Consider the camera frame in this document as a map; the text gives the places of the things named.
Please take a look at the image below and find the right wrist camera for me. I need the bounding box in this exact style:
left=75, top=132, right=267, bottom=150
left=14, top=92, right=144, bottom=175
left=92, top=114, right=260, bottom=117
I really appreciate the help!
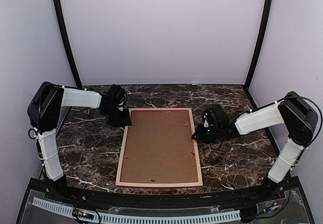
left=203, top=115, right=209, bottom=128

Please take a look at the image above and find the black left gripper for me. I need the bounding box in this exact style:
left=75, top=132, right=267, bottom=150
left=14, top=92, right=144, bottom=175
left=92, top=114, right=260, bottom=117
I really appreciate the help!
left=102, top=105, right=130, bottom=127

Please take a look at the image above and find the black front rail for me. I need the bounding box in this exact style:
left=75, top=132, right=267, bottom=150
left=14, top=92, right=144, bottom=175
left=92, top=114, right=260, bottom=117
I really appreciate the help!
left=27, top=178, right=298, bottom=211

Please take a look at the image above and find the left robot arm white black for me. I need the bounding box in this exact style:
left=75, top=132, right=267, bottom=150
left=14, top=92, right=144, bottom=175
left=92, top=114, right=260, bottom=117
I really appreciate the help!
left=27, top=81, right=132, bottom=182

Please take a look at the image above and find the red wooden picture frame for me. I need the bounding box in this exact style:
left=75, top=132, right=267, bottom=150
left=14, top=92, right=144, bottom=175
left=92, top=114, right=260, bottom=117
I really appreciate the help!
left=115, top=107, right=204, bottom=187

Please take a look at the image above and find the right black corner post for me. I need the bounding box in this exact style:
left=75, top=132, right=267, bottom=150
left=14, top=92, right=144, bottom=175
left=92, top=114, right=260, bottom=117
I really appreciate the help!
left=244, top=0, right=272, bottom=89

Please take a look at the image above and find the black corner post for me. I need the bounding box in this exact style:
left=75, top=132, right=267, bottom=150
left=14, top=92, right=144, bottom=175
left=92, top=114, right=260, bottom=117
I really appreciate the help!
left=53, top=0, right=83, bottom=88
left=244, top=0, right=272, bottom=89

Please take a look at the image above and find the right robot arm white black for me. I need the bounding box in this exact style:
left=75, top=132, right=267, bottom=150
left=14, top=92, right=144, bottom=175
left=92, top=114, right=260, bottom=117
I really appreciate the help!
left=192, top=91, right=322, bottom=201

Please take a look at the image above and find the brown cardboard backing board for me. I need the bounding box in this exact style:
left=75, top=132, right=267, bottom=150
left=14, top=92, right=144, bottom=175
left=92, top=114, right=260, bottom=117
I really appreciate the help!
left=119, top=110, right=199, bottom=183

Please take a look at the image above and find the white slotted cable duct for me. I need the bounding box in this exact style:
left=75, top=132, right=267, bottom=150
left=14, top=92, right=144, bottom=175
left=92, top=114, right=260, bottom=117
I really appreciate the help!
left=32, top=197, right=241, bottom=223

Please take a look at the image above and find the left black corner post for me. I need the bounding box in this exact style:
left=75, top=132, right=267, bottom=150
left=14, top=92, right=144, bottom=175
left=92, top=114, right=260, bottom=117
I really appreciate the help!
left=53, top=0, right=83, bottom=88

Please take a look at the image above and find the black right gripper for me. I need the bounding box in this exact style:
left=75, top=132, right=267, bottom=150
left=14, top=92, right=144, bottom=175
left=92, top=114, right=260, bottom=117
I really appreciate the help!
left=192, top=123, right=222, bottom=144

